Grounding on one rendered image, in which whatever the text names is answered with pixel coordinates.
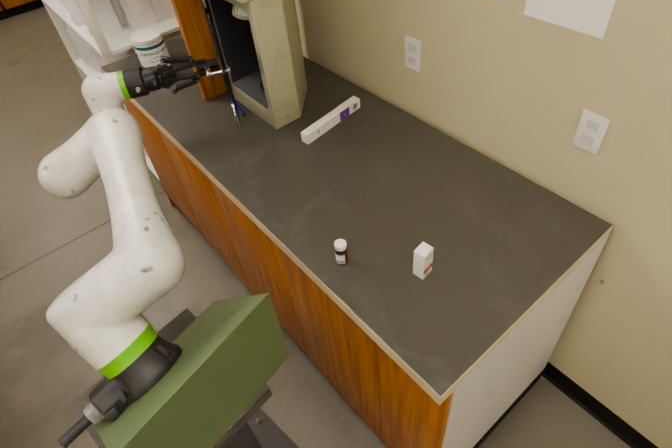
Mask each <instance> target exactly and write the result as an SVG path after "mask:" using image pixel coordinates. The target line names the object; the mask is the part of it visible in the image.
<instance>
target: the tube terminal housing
mask: <svg viewBox="0 0 672 448"><path fill-rule="evenodd" d="M225 1H227V2H229V3H231V4H233V5H235V6H237V7H239V8H241V9H243V10H245V11H246V13H247V15H248V17H249V22H250V26H251V31H252V35H253V40H254V45H255V49H256V54H259V55H260V56H261V61H262V65H263V70H264V74H262V73H261V77H262V81H263V86H264V91H265V95H266V100H267V105H268V108H267V109H266V108H265V107H263V106H262V105H261V104H259V103H258V102H256V101H255V100H253V99H252V98H251V97H249V96H248V95H246V94H245V93H244V92H242V91H241V90H239V89H238V88H236V87H235V86H234V85H233V84H232V83H231V82H230V83H231V88H232V91H231V92H233V95H234V99H236V100H237V101H238V102H240V103H241V104H242V105H244V106H245V107H247V108H248V109H249V110H251V111H252V112H253V113H255V114H256V115H257V116H259V117H260V118H261V119H263V120H264V121H266V122H267V123H268V124H270V125H271V126H272V127H274V128H275V129H276V130H277V129H279V128H281V127H283V126H285V125H287V124H288V123H290V122H292V121H294V120H296V119H298V118H300V117H301V113H302V109H303V105H304V101H305V96H306V92H307V81H306V74H305V67H304V60H303V53H302V46H301V40H300V33H299V26H298V19H297V12H296V5H295V0H249V1H248V2H246V3H239V2H237V1H235V0H225ZM208 2H209V0H208ZM209 5H210V2H209ZM231 88H230V89H231ZM233 95H232V96H233Z"/></svg>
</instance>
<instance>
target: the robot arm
mask: <svg viewBox="0 0 672 448"><path fill-rule="evenodd" d="M172 63H182V64H179V65H175V66H174V65H173V66H170V67H169V66H166V65H164V64H172ZM214 64H217V65H214ZM210 65H212V66H210ZM206 66H210V68H211V72H213V71H217V70H220V69H219V65H218V61H217V58H213V59H208V60H205V59H204V58H203V59H199V60H194V59H193V58H192V56H175V57H166V56H160V64H158V65H157V66H152V67H148V68H143V69H141V67H135V68H131V69H126V70H122V71H117V72H111V73H94V74H91V75H89V76H88V77H86V78H85V80H84V81H83V83H82V86H81V92H82V95H83V97H84V99H85V101H86V103H87V105H88V107H89V109H90V111H91V113H92V116H91V117H90V118H89V120H88V121H87V122H86V123H85V124H84V125H83V126H82V127H81V128H80V129H79V130H78V131H77V132H76V133H75V134H74V135H73V136H72V137H71V138H70V139H69V140H68V141H66V142H65V143H64V144H62V145H61V146H59V147H58V148H56V149H55V150H54V151H52V152H51V153H49V154H48V155H47V156H45V157H44V158H43V159H42V161H41V162H40V164H39V167H38V180H39V182H40V184H41V186H42V187H43V189H44V190H45V191H47V192H48V193H49V194H51V195H53V196H56V197H59V198H74V197H77V196H79V195H81V194H83V193H84V192H86V191H87V190H88V189H89V188H90V187H91V185H92V184H93V183H94V182H95V181H96V180H97V179H98V178H99V177H100V176H101V178H102V181H103V185H104V189H105V193H106V197H107V202H108V207H109V213H110V219H111V227H112V237H113V249H112V251H111V252H110V253H109V254H108V255H107V256H106V257H105V258H103V259H102V260H101V261H100V262H98V263H97V264H96V265H95V266H93V267H92V268H91V269H90V270H88V271H87V272H86V273H85V274H83V275H82V276H81V277H80V278H79V279H77V280H76V281H75V282H74V283H72V284H71V285H70V286H69V287H68V288H66V289H65V290H64V291H63V292H62V293H61V294H60V295H59V296H58V297H57V298H56V299H55V300H54V301H53V303H52V304H51V305H50V307H49V308H48V310H47V312H46V319H47V321H48V323H49V324H50V325H51V326H52V327H53V328H54V329H55V330H56V331H57V332H58V333H59V334H60V335H61V336H62V337H63V338H64V339H65V340H66V341H67V342H68V343H69V344H70V345H71V346H72V347H73V348H74V349H75V350H76V351H77V352H78V353H79V354H80V355H81V356H82V357H83V358H84V359H85V360H86V361H87V362H88V363H89V364H90V365H91V366H92V367H93V368H94V369H95V370H96V371H97V372H99V373H101V374H102V375H104V376H105V377H107V378H106V379H104V380H103V381H102V382H101V383H100V384H99V385H98V386H97V387H96V388H95V389H93V390H92V391H91V392H90V395H89V401H90V404H89V405H87V406H86V407H85V408H84V410H83V412H84V414H85V415H84V416H83V417H82V418H80V419H79V420H78V421H77V422H76V423H75V424H74V425H73V426H72V427H71V428H70V429H69V430H67V431H66V432H65V433H64V434H63V435H62V436H61V437H60V438H59V439H58V442H59V443H60V445H61V446H63V448H66V447H67V446H68V445H69V444H70V443H72V442H73V441H74V440H75V439H76V438H77V437H78V436H79V435H80V434H81V433H82V432H83V431H84V430H85V429H86V428H87V427H89V426H90V425H91V424H92V423H94V424H99V423H101V422H102V420H103V419H105V418H106V419H107V420H108V421H110V422H113V421H114V420H115V419H116V418H117V417H118V416H119V415H120V414H121V412H122V411H123V410H124V408H125V407H126V406H128V405H130V404H132V403H134V402H135V401H137V400H138V399H139V398H141V397H142V396H143V395H144V394H145V393H147V392H148V391H149V390H150V389H151V388H152V387H153V386H154V385H156V384H157V383H158V382H159V381H160V380H161V379H162V378H163V377H164V375H165V374H166V373H167V372H168V371H169V370H170V369H171V368H172V366H173V365H174V364H175V363H176V361H177V360H178V358H179V357H180V355H181V353H182V349H181V348H180V347H179V345H177V344H173V343H170V342H168V341H166V340H164V339H163V338H161V337H160V336H159V335H158V334H157V333H156V332H155V330H154V329H153V327H152V325H151V323H150V322H149V321H148V320H147V319H146V318H145V317H144V316H143V315H142V314H141V313H142V312H143V311H144V310H146V309H147V308H148V307H150V306H151V305H152V304H153V303H155V302H156V301H157V300H158V299H160V298H161V297H162V296H164V295H165V294H166V293H167V292H169V291H170V290H171V289H172V288H174V287H175V286H176V285H177V284H178V282H179V281H180V279H181V277H182V275H183V273H184V269H185V256H184V252H183V250H182V248H181V246H180V244H179V242H178V240H177V239H176V237H175V235H174V233H173V231H172V229H171V227H170V225H169V223H168V222H167V219H166V217H165V215H164V213H163V211H162V208H161V206H160V204H159V201H158V198H157V196H156V193H155V190H154V187H153V184H152V181H151V178H150V175H149V171H148V167H147V163H146V159H145V154H144V148H143V139H142V131H141V127H140V124H139V122H138V121H137V119H136V118H135V117H134V116H133V115H132V114H130V113H129V112H127V111H126V109H125V106H124V101H125V100H129V99H133V98H137V97H142V96H146V95H149V91H150V92H151V91H156V90H160V89H162V88H166V89H168V88H169V89H170V90H171V91H172V93H173V94H176V93H177V92H178V91H179V90H182V89H184V88H187V87H189V86H192V85H194V84H197V83H199V82H200V81H199V79H200V77H201V76H206V74H205V73H206V69H205V67H206ZM192 67H195V68H196V67H197V69H198V68H199V69H198V70H197V71H196V72H189V73H183V74H175V73H177V72H179V71H182V70H186V69H189V68H192ZM202 67H203V68H202ZM188 79H189V80H188ZM181 80H186V81H184V82H181V83H179V84H177V85H173V83H174V82H179V81H181ZM172 85H173V86H172Z"/></svg>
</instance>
